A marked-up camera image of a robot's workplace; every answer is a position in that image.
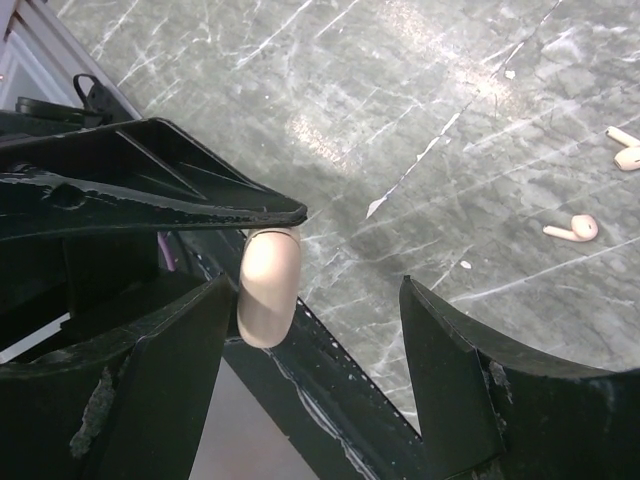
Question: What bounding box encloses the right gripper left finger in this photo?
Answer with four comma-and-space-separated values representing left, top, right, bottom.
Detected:
1, 274, 231, 479

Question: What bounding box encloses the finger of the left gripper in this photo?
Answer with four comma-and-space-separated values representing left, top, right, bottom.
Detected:
1, 118, 307, 241

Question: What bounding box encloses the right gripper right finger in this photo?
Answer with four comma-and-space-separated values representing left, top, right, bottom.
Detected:
399, 277, 639, 479

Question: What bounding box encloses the pink earbud charging case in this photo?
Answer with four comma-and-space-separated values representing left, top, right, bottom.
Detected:
237, 228, 302, 349

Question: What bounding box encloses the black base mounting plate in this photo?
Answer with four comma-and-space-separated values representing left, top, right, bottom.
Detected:
164, 229, 441, 480

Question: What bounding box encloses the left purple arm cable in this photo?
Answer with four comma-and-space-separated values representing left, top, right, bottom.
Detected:
157, 230, 177, 274

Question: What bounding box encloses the aluminium rail frame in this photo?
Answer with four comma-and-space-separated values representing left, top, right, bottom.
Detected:
1, 1, 141, 119

